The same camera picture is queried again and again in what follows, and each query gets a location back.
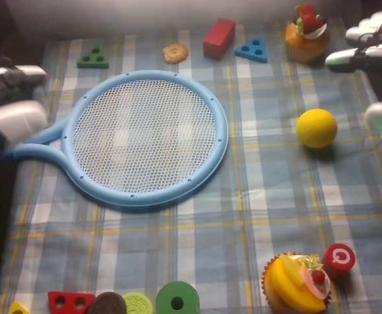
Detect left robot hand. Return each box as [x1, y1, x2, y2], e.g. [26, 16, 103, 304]
[0, 57, 49, 169]

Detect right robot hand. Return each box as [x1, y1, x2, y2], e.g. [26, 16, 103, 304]
[324, 8, 382, 141]

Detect yellow ball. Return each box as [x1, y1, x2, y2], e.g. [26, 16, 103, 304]
[296, 108, 338, 150]

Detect blue racket with white net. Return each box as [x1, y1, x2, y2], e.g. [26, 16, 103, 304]
[1, 70, 230, 213]

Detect strawberry toy cupcake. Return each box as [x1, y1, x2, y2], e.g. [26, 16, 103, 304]
[284, 3, 332, 64]

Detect blue triangle block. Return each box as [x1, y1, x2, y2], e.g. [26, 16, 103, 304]
[234, 36, 268, 63]

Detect green triangle block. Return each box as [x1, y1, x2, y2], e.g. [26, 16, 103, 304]
[76, 46, 110, 69]

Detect red rectangular block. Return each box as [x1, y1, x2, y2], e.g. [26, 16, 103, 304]
[203, 18, 237, 60]

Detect blue plaid tablecloth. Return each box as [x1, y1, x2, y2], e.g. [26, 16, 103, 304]
[0, 19, 382, 314]

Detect round tan biscuit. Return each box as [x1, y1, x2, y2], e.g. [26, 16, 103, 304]
[162, 43, 190, 64]

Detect yellow triangle block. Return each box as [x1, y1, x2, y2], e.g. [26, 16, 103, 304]
[8, 301, 31, 314]

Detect red trapezoid block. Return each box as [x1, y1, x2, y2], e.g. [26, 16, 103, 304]
[47, 290, 96, 314]

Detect brown sandwich cookie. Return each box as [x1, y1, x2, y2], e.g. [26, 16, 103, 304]
[86, 291, 128, 314]

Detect red cylinder with white print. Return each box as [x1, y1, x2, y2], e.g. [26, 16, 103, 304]
[321, 242, 356, 281]

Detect green sandwich cookie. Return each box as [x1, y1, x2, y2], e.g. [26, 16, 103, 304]
[122, 292, 156, 314]

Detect orange fruit toy cupcake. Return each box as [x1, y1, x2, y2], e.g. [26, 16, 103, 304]
[261, 251, 332, 314]

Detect green ring block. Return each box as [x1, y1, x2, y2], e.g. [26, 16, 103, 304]
[154, 281, 201, 314]

